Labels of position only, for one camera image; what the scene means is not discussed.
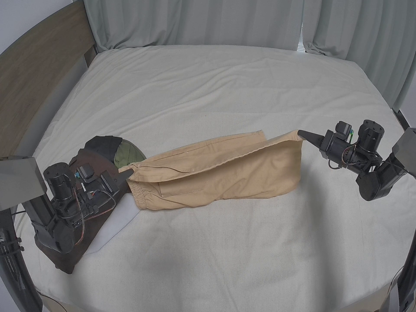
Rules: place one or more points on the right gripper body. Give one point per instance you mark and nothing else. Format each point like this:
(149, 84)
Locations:
(334, 148)

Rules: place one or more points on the black garment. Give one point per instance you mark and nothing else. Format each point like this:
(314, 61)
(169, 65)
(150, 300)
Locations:
(102, 146)

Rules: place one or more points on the green garment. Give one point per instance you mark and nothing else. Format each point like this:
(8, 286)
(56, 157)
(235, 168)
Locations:
(128, 154)

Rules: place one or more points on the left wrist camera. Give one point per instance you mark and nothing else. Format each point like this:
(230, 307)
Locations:
(85, 171)

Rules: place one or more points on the dark brown garment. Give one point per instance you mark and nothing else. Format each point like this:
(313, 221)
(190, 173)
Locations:
(97, 160)

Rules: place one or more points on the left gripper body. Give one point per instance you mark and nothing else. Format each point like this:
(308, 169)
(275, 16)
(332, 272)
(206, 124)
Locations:
(104, 190)

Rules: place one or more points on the window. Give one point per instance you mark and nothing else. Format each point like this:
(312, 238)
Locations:
(300, 44)

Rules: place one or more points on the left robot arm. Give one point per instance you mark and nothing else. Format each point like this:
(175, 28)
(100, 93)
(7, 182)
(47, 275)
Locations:
(19, 177)

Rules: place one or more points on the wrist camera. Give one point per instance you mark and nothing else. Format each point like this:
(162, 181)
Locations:
(85, 171)
(344, 128)

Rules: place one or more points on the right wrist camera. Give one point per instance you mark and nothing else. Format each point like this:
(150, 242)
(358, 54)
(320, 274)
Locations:
(344, 128)

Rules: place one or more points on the pale grey-green wide curtain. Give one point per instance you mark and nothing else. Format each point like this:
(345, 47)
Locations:
(195, 11)

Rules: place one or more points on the bed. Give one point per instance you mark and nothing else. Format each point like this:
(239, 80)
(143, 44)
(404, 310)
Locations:
(227, 93)

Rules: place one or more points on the white garment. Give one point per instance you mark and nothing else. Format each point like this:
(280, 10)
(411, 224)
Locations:
(120, 216)

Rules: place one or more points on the pale grey-green narrow curtain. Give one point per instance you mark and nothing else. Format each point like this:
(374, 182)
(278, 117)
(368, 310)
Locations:
(357, 18)

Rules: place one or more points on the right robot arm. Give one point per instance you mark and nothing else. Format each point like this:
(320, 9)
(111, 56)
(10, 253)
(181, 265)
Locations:
(377, 177)

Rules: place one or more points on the tan trousers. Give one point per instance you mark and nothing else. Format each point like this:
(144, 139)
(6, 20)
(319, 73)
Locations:
(227, 174)

